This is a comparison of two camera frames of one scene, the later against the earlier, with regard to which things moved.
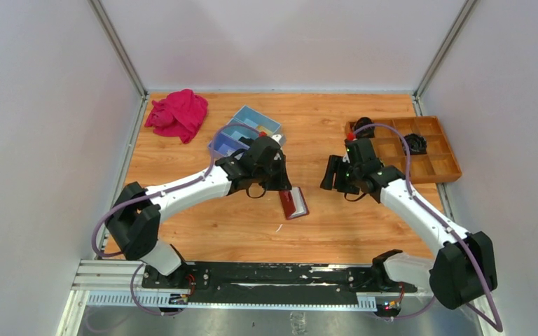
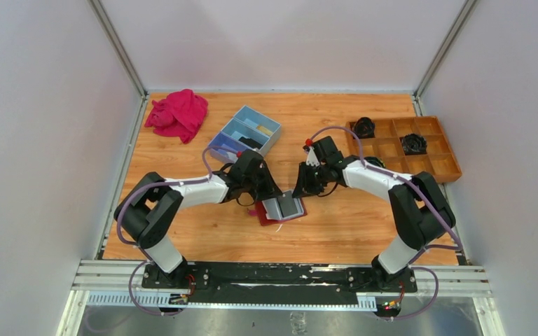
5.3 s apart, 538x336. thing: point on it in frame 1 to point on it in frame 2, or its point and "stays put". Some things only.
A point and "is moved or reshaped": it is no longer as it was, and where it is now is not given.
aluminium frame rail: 113,283 stays put
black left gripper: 281,180 to 265,186
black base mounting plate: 275,283 stays put
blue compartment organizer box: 246,126 stays put
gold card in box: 260,128 stays put
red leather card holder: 293,203 is moved or reshaped
